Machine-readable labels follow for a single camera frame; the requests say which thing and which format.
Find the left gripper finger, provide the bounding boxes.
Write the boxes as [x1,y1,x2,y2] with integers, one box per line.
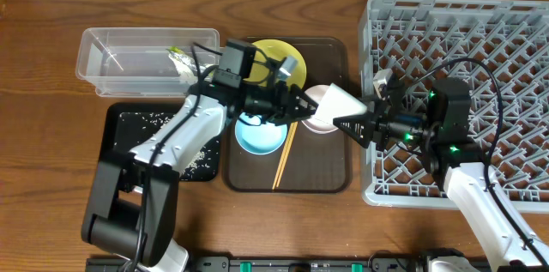
[287,84,318,112]
[270,106,317,125]

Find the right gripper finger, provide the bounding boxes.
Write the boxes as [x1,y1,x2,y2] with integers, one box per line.
[333,115,372,148]
[359,94,389,113]

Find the white green cup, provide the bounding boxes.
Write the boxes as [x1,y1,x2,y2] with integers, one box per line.
[313,83,367,124]

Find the light blue bowl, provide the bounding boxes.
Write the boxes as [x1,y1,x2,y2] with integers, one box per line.
[234,113,288,155]

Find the green snack wrapper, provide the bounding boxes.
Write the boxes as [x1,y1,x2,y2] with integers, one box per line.
[167,46,198,84]

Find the rice leftovers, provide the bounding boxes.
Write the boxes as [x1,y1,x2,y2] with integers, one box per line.
[119,111,207,177]

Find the pink bowl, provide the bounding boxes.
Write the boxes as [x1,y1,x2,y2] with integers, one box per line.
[303,85,337,135]

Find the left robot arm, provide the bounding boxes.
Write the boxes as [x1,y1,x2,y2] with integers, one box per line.
[81,39,318,271]

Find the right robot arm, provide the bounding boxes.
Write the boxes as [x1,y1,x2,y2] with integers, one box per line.
[333,78,548,271]

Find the grey dishwasher rack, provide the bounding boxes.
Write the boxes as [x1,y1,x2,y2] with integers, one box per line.
[358,0,548,214]

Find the wooden chopstick left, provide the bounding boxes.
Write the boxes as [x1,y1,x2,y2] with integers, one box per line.
[271,121,296,190]

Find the wooden chopstick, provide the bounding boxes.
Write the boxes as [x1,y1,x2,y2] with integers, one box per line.
[274,121,299,190]
[271,121,296,190]

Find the wooden chopstick right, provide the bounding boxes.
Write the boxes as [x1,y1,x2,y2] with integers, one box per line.
[274,121,299,190]

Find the yellow plate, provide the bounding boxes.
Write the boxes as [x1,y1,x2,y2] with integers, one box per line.
[247,39,307,88]

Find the brown serving tray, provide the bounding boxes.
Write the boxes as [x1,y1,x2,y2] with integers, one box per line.
[223,37,352,193]

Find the black plastic tray bin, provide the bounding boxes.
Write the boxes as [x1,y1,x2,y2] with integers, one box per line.
[100,102,220,182]

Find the clear plastic bin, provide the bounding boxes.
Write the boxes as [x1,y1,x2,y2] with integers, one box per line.
[75,27,220,98]

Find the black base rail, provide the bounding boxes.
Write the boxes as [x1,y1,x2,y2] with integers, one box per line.
[84,255,516,272]

